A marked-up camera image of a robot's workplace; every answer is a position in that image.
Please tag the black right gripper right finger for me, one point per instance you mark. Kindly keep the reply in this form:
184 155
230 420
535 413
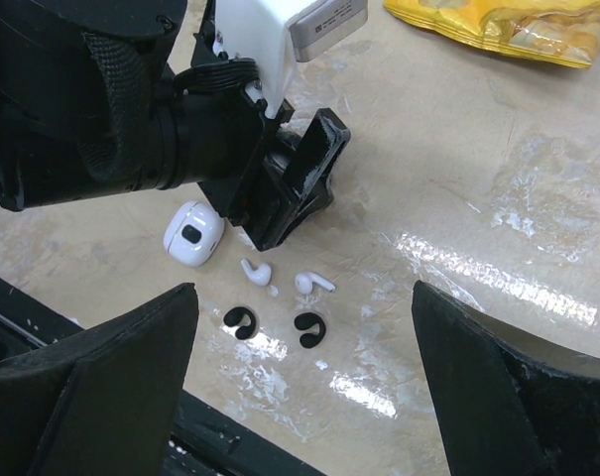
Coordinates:
506 401

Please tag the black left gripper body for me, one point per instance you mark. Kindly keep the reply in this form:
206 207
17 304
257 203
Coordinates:
222 132

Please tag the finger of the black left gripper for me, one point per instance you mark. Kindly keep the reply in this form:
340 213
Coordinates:
322 143
274 210

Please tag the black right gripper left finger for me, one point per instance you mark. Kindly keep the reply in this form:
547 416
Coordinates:
103 401

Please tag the black clip earbud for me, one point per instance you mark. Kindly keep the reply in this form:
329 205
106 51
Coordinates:
243 320
313 329

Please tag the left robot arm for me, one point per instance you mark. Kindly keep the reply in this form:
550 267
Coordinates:
90 107

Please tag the white earbud charging case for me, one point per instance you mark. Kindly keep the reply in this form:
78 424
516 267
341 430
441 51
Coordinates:
193 233

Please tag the white earbud left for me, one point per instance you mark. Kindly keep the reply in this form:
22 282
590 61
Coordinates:
259 276

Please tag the white earbud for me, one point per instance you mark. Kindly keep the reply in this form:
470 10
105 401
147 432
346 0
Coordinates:
259 276
305 281

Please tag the white earbud right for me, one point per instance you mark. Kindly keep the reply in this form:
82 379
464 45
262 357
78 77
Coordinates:
305 281

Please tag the yellow chips bag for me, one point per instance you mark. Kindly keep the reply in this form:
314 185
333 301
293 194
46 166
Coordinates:
565 33

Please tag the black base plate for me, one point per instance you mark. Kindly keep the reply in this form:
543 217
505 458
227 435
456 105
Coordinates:
203 440

